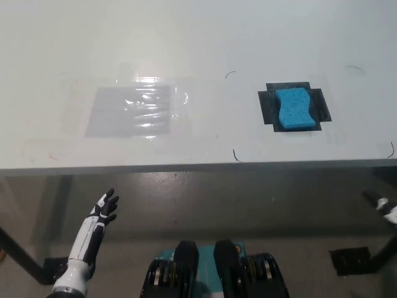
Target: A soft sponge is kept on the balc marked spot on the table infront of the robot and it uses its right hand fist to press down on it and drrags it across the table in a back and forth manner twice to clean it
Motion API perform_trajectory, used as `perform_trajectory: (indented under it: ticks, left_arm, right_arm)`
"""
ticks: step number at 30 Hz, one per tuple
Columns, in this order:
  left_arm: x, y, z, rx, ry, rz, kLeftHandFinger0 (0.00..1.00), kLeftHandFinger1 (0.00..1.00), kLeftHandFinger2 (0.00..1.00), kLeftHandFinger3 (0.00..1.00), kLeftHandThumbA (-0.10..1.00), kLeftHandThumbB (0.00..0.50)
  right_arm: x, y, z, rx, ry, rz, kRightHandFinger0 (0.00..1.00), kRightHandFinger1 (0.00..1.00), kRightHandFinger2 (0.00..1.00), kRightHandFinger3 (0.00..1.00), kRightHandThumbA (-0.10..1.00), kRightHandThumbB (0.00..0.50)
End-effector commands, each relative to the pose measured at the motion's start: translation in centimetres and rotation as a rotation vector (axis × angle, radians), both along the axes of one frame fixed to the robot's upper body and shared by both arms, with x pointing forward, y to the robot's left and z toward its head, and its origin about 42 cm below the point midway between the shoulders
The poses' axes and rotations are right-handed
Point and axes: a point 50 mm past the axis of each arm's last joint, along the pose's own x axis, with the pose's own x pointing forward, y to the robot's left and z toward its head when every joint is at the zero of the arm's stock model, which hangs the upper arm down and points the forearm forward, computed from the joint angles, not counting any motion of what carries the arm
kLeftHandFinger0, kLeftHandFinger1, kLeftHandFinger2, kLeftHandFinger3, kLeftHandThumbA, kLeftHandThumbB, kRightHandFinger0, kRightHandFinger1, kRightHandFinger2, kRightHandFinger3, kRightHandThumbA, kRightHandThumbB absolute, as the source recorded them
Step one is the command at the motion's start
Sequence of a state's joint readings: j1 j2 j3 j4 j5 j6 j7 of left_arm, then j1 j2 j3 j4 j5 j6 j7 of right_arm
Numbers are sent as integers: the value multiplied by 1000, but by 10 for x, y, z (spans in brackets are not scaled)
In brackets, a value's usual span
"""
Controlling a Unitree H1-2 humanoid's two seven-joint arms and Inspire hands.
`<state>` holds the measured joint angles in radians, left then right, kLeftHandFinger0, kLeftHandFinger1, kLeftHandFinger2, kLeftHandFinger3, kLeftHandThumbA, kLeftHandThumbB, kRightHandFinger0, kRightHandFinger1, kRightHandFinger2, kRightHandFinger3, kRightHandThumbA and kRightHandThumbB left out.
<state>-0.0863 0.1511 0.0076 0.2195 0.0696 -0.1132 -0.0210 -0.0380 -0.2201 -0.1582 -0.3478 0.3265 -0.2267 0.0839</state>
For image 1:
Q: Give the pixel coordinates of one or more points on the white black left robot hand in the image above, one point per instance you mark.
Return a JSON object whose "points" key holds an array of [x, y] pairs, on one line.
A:
{"points": [[93, 229]]}

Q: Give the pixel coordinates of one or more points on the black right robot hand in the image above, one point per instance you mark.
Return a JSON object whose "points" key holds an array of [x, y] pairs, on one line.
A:
{"points": [[387, 211]]}

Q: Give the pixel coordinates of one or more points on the blue soft sponge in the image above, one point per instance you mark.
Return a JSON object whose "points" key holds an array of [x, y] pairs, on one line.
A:
{"points": [[294, 108]]}

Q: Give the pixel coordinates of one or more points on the black tape marked spot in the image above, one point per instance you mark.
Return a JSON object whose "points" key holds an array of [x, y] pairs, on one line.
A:
{"points": [[266, 105]]}

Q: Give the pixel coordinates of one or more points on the black slanted table leg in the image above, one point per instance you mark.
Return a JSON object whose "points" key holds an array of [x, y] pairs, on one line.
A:
{"points": [[24, 260], [386, 254]]}

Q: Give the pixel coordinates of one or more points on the grey taped rectangle patch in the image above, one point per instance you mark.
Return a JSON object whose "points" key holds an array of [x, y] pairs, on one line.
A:
{"points": [[124, 115]]}

